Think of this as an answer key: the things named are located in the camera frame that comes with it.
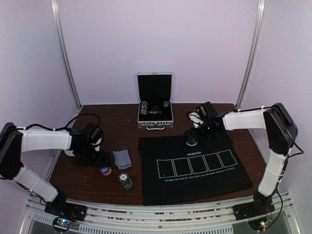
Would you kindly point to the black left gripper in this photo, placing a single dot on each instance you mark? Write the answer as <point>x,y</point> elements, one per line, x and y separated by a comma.
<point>99,161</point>

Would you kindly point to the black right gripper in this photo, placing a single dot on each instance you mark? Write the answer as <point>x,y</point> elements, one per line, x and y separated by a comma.
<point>191,136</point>

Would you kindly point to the purple small blind button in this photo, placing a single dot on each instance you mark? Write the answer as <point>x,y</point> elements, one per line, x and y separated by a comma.
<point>105,169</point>

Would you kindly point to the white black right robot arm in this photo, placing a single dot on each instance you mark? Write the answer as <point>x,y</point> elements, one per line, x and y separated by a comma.
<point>275,120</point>

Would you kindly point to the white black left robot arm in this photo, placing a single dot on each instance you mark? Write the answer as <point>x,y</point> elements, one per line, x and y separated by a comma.
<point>83,145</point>

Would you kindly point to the grey playing card deck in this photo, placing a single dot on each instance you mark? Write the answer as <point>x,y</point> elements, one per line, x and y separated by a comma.
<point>122,159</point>

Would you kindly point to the stack of poker chips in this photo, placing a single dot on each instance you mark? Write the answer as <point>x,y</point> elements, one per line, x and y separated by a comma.
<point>125,181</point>

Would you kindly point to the black poker table mat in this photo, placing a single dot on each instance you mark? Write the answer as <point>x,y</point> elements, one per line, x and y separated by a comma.
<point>174,172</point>

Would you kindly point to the aluminium poker case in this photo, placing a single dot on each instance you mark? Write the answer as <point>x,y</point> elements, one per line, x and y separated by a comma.
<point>155,88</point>

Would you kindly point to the chips row in case left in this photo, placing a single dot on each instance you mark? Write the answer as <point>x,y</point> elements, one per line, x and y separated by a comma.
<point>144,108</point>

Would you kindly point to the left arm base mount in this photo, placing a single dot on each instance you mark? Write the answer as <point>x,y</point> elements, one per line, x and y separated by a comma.
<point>66,216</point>

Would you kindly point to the aluminium frame rail front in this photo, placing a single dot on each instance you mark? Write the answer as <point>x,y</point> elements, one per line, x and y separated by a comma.
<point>197,218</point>

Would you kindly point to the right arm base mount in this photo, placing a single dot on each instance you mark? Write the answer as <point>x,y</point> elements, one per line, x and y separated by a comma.
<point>254,212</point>

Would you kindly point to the left aluminium frame post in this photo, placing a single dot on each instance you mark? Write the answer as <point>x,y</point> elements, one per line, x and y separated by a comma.
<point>63,50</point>

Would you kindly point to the aluminium frame post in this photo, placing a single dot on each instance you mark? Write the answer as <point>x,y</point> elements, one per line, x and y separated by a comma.
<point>248,74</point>
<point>63,50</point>

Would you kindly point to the right aluminium frame post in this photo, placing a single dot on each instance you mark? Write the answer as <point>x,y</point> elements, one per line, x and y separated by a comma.
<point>248,74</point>

